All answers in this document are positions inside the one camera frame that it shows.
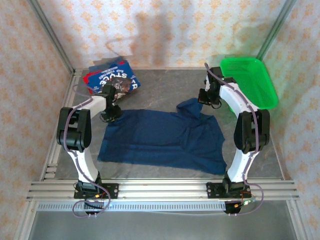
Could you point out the aluminium side rail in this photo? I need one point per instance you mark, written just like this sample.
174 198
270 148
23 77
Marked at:
67 100

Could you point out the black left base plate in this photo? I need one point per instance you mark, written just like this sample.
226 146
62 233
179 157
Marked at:
112 191

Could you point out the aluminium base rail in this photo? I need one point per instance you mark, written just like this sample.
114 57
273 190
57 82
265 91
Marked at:
162 191

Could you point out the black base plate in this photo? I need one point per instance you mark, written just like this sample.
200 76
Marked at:
112 191
212 191

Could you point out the green plastic basket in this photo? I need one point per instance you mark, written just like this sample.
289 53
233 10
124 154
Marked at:
250 82

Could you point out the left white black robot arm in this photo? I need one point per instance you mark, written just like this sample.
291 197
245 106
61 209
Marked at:
85 162

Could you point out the folded dark blue t-shirt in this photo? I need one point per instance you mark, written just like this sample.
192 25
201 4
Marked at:
107 63

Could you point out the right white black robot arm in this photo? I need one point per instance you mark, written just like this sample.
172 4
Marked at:
240 160

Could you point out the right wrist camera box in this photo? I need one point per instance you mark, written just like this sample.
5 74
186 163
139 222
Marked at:
206 83

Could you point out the navy blue t-shirt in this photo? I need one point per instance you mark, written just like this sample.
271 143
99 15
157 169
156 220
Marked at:
160 140

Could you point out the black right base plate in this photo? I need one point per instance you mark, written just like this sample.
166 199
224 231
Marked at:
212 191

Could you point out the folded blue printed t-shirt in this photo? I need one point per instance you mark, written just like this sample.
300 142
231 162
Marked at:
117 77

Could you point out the aluminium frame post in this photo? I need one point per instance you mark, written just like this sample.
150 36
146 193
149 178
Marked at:
273 30
52 37

